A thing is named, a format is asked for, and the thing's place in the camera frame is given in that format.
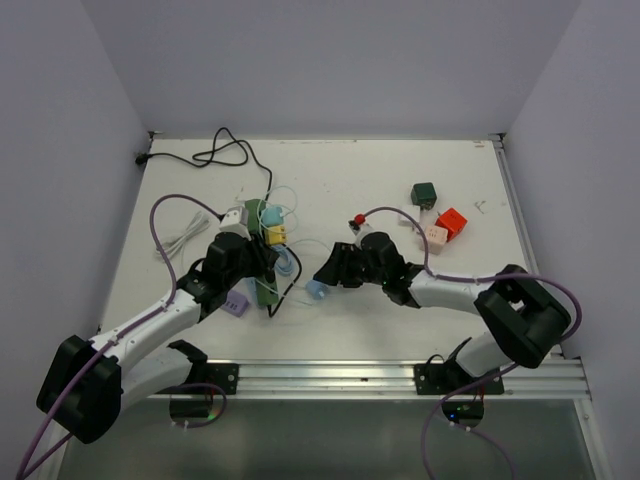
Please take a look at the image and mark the pink deer cube socket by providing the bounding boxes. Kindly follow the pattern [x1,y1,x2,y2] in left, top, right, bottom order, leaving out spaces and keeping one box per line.
[422,225,448,255]

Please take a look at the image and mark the blue plug adapter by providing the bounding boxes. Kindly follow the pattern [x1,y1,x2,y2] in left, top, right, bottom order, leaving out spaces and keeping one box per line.
[305,279,328,300]

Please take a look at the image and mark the purple power strip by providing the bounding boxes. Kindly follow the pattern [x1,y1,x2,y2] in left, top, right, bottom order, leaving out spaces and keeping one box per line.
[221,290,250,318]

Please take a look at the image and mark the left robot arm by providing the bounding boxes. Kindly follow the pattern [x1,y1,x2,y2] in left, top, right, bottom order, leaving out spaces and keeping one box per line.
[36,233,278,444]

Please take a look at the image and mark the black base bracket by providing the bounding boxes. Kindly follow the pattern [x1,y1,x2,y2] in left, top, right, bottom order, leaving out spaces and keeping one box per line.
[413,354,479,396]
[162,363,240,395]

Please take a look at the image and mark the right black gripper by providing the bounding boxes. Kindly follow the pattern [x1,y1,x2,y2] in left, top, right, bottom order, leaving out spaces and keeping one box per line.
[314,241,387,288]

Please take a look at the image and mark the blue power strip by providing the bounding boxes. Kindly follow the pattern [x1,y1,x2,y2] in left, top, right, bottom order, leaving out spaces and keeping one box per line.
[244,277,257,302]

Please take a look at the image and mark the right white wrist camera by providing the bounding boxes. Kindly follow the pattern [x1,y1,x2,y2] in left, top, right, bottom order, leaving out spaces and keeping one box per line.
[348,214,374,248]

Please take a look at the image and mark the yellow plug adapter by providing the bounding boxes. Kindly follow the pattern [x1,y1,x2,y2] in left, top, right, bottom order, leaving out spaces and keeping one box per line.
[263,225,287,246]

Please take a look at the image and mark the aluminium mounting rail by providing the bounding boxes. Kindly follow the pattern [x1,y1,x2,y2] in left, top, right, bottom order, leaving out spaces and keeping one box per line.
[63,353,591,401]

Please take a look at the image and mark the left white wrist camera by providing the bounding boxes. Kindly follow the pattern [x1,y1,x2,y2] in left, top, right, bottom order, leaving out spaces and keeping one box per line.
[219,206,250,239]

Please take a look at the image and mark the red cube plug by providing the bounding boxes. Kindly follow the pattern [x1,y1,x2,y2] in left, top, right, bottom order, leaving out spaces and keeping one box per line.
[435,207,468,242]

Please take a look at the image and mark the white cube plug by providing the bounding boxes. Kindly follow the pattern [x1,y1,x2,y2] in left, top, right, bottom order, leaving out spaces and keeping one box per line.
[398,205,421,231]

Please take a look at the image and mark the right black base bracket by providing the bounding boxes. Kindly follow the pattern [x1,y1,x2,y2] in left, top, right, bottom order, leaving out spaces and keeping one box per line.
[413,354,479,396]

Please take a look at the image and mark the black wall plug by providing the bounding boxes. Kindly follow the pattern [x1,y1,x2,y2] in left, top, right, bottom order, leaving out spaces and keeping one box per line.
[134,152,151,166]

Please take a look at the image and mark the black power cable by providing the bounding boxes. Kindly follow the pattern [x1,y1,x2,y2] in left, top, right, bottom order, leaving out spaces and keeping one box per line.
[147,125,304,318]

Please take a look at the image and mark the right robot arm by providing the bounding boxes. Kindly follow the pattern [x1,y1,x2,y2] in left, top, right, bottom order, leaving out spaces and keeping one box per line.
[314,231,571,393]

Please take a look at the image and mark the left black base bracket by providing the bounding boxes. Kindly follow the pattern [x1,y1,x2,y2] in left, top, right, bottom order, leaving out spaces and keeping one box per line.
[162,363,240,395]

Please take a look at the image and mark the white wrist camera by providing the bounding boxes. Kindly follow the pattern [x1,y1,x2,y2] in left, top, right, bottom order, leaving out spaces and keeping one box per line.
[219,206,250,239]
[348,214,374,248]

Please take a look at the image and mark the green power strip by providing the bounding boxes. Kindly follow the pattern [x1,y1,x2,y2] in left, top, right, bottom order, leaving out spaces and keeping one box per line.
[244,199,279,309]

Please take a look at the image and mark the dark green cube plug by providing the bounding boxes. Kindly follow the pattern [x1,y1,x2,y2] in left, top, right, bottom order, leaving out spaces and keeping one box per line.
[410,182,438,210]

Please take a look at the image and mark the white bundled cable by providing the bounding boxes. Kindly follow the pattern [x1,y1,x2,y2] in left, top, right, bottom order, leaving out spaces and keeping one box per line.
[152,210,212,260]

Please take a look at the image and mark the teal plug adapter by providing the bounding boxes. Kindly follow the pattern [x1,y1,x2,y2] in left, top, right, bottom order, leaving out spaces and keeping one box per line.
[260,206,284,228]

